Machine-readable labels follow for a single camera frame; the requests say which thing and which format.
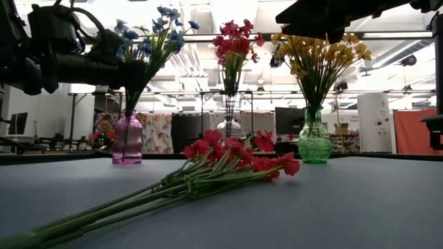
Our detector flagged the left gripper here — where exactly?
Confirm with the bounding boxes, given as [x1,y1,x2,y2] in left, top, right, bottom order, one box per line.
[55,29,146,91]

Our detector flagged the black curved cable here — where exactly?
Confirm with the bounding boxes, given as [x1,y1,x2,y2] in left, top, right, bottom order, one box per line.
[0,136,27,155]

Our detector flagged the red artificial flower bunch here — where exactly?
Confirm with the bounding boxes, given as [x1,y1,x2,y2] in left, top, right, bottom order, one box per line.
[213,33,260,138]
[0,129,301,249]
[221,19,266,138]

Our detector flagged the person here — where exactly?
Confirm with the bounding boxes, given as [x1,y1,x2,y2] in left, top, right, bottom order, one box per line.
[88,117,117,149]

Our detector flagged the purple glass vase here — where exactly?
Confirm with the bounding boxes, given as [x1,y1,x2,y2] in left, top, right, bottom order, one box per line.
[112,110,144,165]

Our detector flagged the clear glass vase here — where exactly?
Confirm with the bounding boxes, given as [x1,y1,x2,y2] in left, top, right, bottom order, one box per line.
[216,103,245,139]

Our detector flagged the black computer monitor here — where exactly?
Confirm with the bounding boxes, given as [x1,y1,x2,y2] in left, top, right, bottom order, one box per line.
[8,112,28,136]
[275,107,305,136]

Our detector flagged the floral curtain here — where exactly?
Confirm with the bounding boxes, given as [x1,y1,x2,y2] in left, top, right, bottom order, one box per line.
[141,112,173,155]

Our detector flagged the ceiling light strip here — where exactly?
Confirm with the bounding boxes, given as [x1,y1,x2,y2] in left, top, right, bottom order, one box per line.
[183,33,219,42]
[363,31,433,38]

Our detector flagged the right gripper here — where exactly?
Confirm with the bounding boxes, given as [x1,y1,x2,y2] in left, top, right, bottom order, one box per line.
[275,0,413,44]

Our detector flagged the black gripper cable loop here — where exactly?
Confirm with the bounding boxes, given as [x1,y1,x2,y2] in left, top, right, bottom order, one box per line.
[69,6,109,46]

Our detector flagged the blue artificial flower bunch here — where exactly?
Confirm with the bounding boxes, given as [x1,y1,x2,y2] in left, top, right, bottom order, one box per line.
[126,29,186,115]
[138,6,201,115]
[114,19,153,115]

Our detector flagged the green glass vase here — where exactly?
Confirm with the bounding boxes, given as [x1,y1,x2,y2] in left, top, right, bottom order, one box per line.
[297,106,332,164]

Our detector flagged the silver air duct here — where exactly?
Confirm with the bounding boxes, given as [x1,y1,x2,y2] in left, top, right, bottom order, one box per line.
[372,39,433,69]

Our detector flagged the orange partition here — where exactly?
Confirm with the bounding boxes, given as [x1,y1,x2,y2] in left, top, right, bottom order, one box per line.
[393,109,437,156]

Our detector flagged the black panel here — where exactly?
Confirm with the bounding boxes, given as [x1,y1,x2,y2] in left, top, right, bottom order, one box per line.
[171,113,210,153]

